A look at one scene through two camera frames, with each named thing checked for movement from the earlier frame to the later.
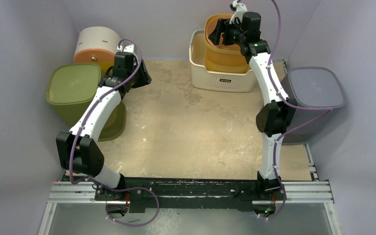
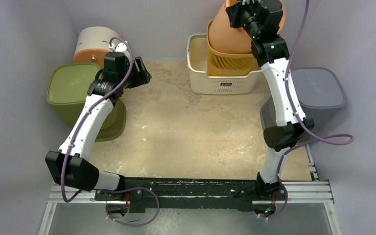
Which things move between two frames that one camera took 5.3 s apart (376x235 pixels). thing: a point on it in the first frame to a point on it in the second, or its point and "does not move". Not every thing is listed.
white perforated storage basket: [202, 79] does not move
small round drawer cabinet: [97, 45] does not move
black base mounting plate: [243, 193] does not move
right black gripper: [222, 32] to [235, 13]
